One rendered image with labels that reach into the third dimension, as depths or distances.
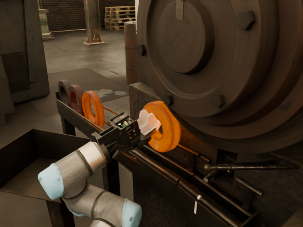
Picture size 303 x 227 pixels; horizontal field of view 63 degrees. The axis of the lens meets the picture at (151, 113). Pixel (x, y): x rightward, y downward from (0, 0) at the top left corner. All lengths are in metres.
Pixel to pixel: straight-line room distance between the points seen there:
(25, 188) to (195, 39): 0.76
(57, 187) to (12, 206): 1.25
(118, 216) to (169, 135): 0.25
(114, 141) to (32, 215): 1.16
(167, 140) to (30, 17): 2.79
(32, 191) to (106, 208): 0.36
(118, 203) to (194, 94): 0.34
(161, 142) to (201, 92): 0.33
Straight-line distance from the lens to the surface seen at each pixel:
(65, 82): 1.49
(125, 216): 0.63
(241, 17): 0.35
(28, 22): 3.27
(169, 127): 0.68
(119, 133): 0.65
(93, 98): 1.14
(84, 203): 0.68
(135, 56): 3.40
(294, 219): 0.57
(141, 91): 0.90
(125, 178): 1.85
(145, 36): 0.52
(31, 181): 0.99
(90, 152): 0.63
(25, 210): 1.79
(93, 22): 7.50
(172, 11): 0.44
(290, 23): 0.38
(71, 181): 0.63
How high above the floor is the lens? 1.18
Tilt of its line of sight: 25 degrees down
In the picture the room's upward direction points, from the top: straight up
